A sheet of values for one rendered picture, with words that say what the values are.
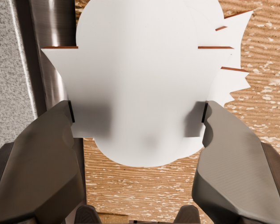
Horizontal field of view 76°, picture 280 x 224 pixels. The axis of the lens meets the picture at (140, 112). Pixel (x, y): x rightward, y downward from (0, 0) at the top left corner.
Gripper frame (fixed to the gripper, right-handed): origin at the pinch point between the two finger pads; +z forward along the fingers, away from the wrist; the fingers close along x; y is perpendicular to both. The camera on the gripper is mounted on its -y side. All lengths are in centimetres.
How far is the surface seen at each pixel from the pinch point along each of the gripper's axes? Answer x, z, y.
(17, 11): -11.5, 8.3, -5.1
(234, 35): 8.0, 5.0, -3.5
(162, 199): 3.8, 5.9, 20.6
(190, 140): 4.5, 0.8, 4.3
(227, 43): 7.6, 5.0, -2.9
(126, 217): -2.1, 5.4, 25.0
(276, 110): 15.3, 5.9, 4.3
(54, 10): -7.7, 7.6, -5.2
